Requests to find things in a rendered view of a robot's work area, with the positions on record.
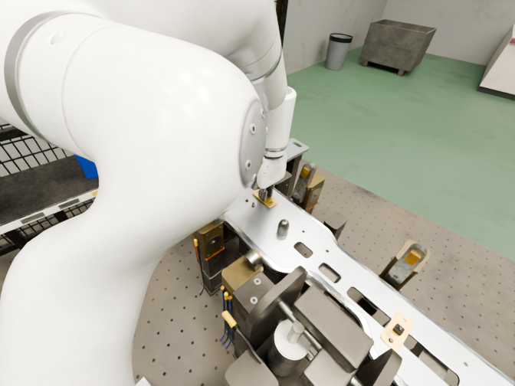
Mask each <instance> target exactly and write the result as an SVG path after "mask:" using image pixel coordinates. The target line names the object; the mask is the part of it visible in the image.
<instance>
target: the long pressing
mask: <svg viewBox="0 0 515 386"><path fill-rule="evenodd" d="M255 191H256V190H255ZM253 192H254V190H252V189H251V188H250V189H249V190H248V192H247V193H246V194H245V196H244V197H243V198H242V199H241V200H240V201H239V202H238V203H237V204H236V205H235V206H234V207H233V208H232V209H231V210H229V211H227V212H226V213H224V216H225V221H223V223H224V224H225V225H226V226H227V227H228V228H229V229H230V230H231V231H232V232H233V233H234V234H235V235H236V236H237V237H238V238H239V239H240V240H241V241H242V242H243V243H244V244H245V245H246V246H247V247H248V248H249V249H252V250H256V251H257V252H258V253H259V254H260V255H261V256H262V260H263V264H264V265H265V266H266V267H267V268H268V269H269V270H270V271H271V272H273V273H274V274H276V275H278V276H287V275H288V274H289V273H290V272H291V271H292V270H294V269H295V268H296V267H298V266H300V265H301V266H302V267H304V268H305V269H306V270H307V271H308V274H307V277H306V279H309V280H312V281H313V282H315V284H316V285H318V287H319V288H321V289H322V290H323V291H324V292H325V293H326V294H327V295H328V296H329V297H330V298H332V299H333V300H334V301H335V302H336V303H337V304H338V305H339V306H340V307H341V308H343V309H344V310H345V311H346V312H347V313H348V314H349V315H350V316H351V317H352V318H353V319H354V320H355V321H356V324H357V325H358V326H359V327H360V328H361V329H362V330H363V331H364V332H365V333H367V334H368V335H369V336H370V337H371V338H372V339H373V340H374V345H373V347H372V348H371V351H370V353H369V354H368V355H367V359H368V361H372V360H373V359H375V358H377V357H378V356H380V355H381V354H382V353H384V352H386V351H387V350H389V349H390V347H389V346H388V345H387V344H385V343H384V341H383V340H381V338H380V335H381V334H382V333H383V331H384V330H385V328H384V327H382V326H381V325H380V324H379V323H378V322H377V321H375V320H374V318H373V317H371V316H370V315H369V314H368V313H367V312H366V311H364V310H363V309H362V308H361V307H360V306H359V305H357V304H356V303H355V302H354V301H353V300H352V299H350V298H349V297H348V295H347V292H348V290H349V289H350V288H354V289H356V290H357V291H358V292H359V293H361V294H362V295H363V296H364V297H366V298H367V299H368V301H370V302H371V303H372V304H373V305H374V306H376V307H377V308H378V309H379V310H381V311H382V312H383V313H384V314H385V315H387V316H388V317H389V318H390V319H391V320H392V318H393V316H394V315H395V314H396V313H397V312H398V311H399V312H401V313H402V314H403V315H404V316H406V317H407V318H408V319H409V320H411V321H412V322H413V324H414V326H413V327H412V330H411V331H410V333H409V334H408V335H410V336H411V337H412V338H413V339H414V340H415V341H417V342H418V343H419V344H420V345H422V346H423V347H424V348H425V349H426V350H428V351H429V352H430V353H431V354H432V355H433V356H435V357H436V358H437V359H438V360H439V361H440V362H441V363H442V364H444V365H445V366H446V367H447V368H449V369H450V370H451V371H452V372H454V373H455V374H456V376H457V377H458V384H457V386H515V382H514V381H513V380H511V379H510V378H508V377H507V376H506V375H505V374H504V373H503V372H501V371H500V370H499V369H497V368H496V367H494V366H493V365H492V364H491V363H490V362H489V361H487V360H486V359H485V358H483V357H482V356H481V355H479V354H478V353H476V351H475V350H473V349H472V348H470V347H469V346H468V345H466V344H465V343H464V342H462V341H461V340H460V339H459V338H458V337H456V336H455V335H454V334H452V333H451V332H449V331H448V330H447V329H446V328H445V327H444V326H442V325H441V324H440V323H438V322H437V321H436V320H434V319H433V318H432V317H430V315H428V314H427V313H426V312H424V311H423V310H422V309H420V308H419V307H417V306H416V305H415V304H414V303H413V302H411V301H410V300H409V299H407V298H406V297H405V296H403V295H402V294H401V293H400V292H399V291H397V290H396V289H395V288H393V287H392V286H391V285H389V284H388V283H387V282H386V281H384V280H383V279H382V278H381V277H379V276H378V275H377V274H375V273H374V272H372V271H371V270H370V269H369V268H368V267H366V266H365V265H364V264H363V263H361V262H360V261H358V260H357V259H356V258H355V257H354V256H352V255H351V254H350V253H348V252H347V251H346V250H344V249H343V248H342V247H341V246H340V244H339V242H338V241H337V239H336V238H335V237H334V235H333V233H332V232H331V231H330V229H329V228H328V227H326V226H325V225H323V224H322V223H320V222H319V221H318V220H317V219H316V218H314V217H313V216H312V215H310V214H309V213H307V212H306V211H305V210H304V209H302V208H301V207H300V206H298V205H297V204H295V203H294V202H293V201H291V200H290V199H289V198H288V197H287V196H285V195H284V194H282V193H281V192H280V191H278V190H277V189H276V188H275V187H274V190H273V194H272V198H274V199H275V200H276V201H277V204H276V205H274V206H273V207H271V208H269V207H268V206H267V205H266V204H264V203H263V202H262V201H261V200H259V199H258V198H257V197H256V196H254V195H253ZM246 199H248V200H249V202H246V201H245V200H246ZM252 202H254V206H255V207H254V208H253V207H252ZM282 219H287V220H288V221H289V223H290V227H289V231H288V235H286V236H280V235H279V234H278V233H277V226H278V223H279V222H280V220H282ZM302 231H305V233H303V232H302ZM297 243H302V244H303V245H304V246H305V247H307V248H308V249H309V250H310V251H311V252H312V255H311V256H310V257H309V258H305V257H303V256H302V255H301V254H300V253H299V252H298V251H296V250H295V249H294V245H296V244H297ZM326 250H328V251H329V253H327V252H326ZM323 263H325V264H326V265H327V266H329V267H330V268H331V269H332V270H334V271H335V272H336V273H337V274H339V275H340V280H339V281H338V282H337V283H333V282H332V281H330V280H329V279H328V278H327V277H326V276H325V275H323V274H322V273H321V272H320V271H319V267H320V266H321V265H322V264H323ZM397 353H398V354H399V355H400V356H401V357H402V364H401V367H400V369H399V371H398V372H397V374H396V376H395V378H394V380H393V381H392V383H391V386H449V385H448V384H447V383H446V382H445V381H443V380H442V379H441V378H440V377H439V376H437V375H436V374H435V373H434V372H433V371H432V370H431V369H430V368H429V367H428V366H427V365H426V364H424V363H423V362H422V361H421V360H420V359H419V358H417V357H416V356H415V355H414V354H413V353H412V352H410V351H409V350H408V349H407V348H406V347H405V346H404V345H403V344H402V346H401V348H400V349H399V351H398V352H397ZM464 362H466V363H467V367H466V366H465V365H464Z"/></svg>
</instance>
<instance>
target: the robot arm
mask: <svg viewBox="0 0 515 386"><path fill-rule="evenodd" d="M296 96H297V94H296V92H295V90H293V89H292V88H290V87H288V86H287V78H286V73H285V67H284V58H283V52H282V47H281V41H280V32H279V27H278V23H277V14H276V9H275V4H274V0H0V117H1V118H3V120H5V121H6V122H7V123H9V124H11V125H13V126H14V127H16V128H18V129H20V130H21V131H23V132H26V133H27V134H29V135H31V136H33V137H35V138H38V139H40V140H43V141H45V142H48V143H50V144H52V145H54V146H57V147H59V148H61V149H64V150H67V151H68V152H72V153H73V154H76V155H78V156H81V157H83V158H85V159H88V160H90V161H92V162H94V163H95V165H96V167H97V171H98V175H99V189H98V192H97V196H96V198H95V200H94V202H93V204H92V205H91V206H90V208H89V209H88V210H87V211H85V212H84V213H83V214H80V215H78V216H76V217H74V218H71V219H69V220H66V221H63V222H61V223H59V224H57V225H55V226H53V227H51V228H49V229H47V230H46V231H44V232H42V233H41V234H39V235H38V236H37V237H35V238H34V239H32V240H31V241H29V242H28V243H27V244H26V245H25V246H24V247H23V249H22V250H21V251H20V252H19V254H18V255H17V256H16V257H15V259H14V260H13V262H12V264H11V266H10V268H9V271H8V274H7V276H6V278H5V282H4V285H3V288H2V294H1V300H0V386H135V381H134V378H133V367H132V349H133V338H134V335H135V331H136V326H137V323H138V320H139V314H140V312H141V309H142V305H143V300H144V297H145V295H146V290H147V287H148V285H149V281H150V278H151V276H152V274H153V271H154V269H155V268H156V265H157V264H158V262H159V261H160V260H161V259H162V257H163V256H164V255H165V254H166V253H167V251H168V250H169V249H171V248H172V247H173V246H174V245H176V244H177V243H178V242H179V241H181V240H183V239H184V238H186V237H187V236H189V235H190V234H192V233H193V232H195V231H197V230H198V229H200V228H202V227H204V226H205V225H206V224H209V223H211V222H212V221H214V220H215V219H217V218H219V217H220V216H222V215H223V214H224V213H226V212H227V211H229V210H231V209H232V208H233V207H234V206H235V205H236V204H237V203H238V202H239V201H240V200H241V199H242V198H243V197H244V196H245V194H246V193H247V192H248V190H249V189H250V188H251V189H252V190H254V191H255V190H259V191H258V196H259V198H261V199H262V200H264V201H266V200H267V195H269V197H270V198H271V197H272V194H273V190H274V186H275V184H276V182H278V181H279V180H281V179H282V178H283V177H284V175H285V171H286V164H287V144H288V140H289V135H290V128H291V123H292V118H293V114H294V105H295V100H296Z"/></svg>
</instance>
